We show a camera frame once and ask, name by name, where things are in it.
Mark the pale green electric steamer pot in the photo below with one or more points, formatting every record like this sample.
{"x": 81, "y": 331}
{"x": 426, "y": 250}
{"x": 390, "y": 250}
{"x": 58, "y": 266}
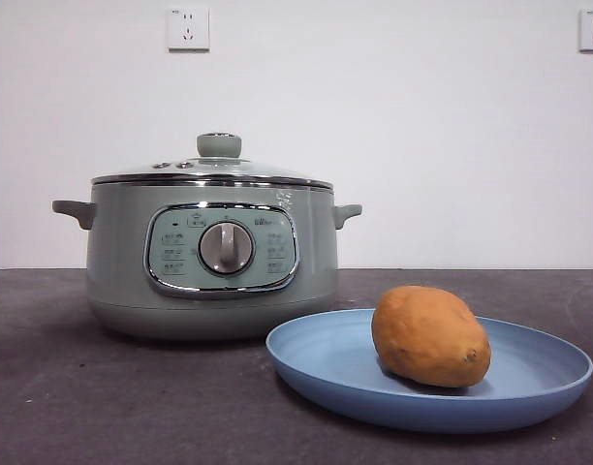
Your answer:
{"x": 117, "y": 271}

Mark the light blue round plate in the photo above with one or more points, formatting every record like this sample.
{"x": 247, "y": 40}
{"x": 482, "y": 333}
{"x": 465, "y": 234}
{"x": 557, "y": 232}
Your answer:
{"x": 325, "y": 368}

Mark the brown potato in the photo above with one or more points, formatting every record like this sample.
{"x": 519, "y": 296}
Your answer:
{"x": 427, "y": 339}

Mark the glass lid with green knob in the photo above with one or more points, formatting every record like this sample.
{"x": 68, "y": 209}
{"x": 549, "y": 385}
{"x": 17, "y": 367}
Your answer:
{"x": 219, "y": 145}

